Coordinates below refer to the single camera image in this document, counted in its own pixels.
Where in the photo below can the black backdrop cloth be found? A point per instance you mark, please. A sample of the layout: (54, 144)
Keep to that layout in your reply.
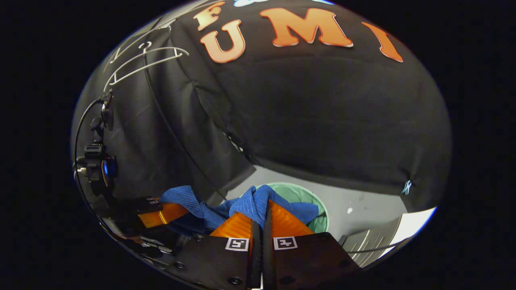
(322, 121)

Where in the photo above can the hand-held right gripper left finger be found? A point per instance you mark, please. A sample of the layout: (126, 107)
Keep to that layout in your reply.
(256, 257)

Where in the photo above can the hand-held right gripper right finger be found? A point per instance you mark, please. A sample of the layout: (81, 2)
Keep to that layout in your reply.
(268, 257)

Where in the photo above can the grey ribbed panel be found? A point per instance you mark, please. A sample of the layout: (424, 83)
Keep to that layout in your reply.
(375, 241)

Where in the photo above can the pale blue clip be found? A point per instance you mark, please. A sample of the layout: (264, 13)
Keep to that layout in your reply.
(406, 187)

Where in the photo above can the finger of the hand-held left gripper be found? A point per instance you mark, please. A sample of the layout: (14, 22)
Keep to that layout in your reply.
(147, 200)
(165, 213)

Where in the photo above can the green laundry hamper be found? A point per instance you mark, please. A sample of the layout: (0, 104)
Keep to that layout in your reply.
(306, 197)

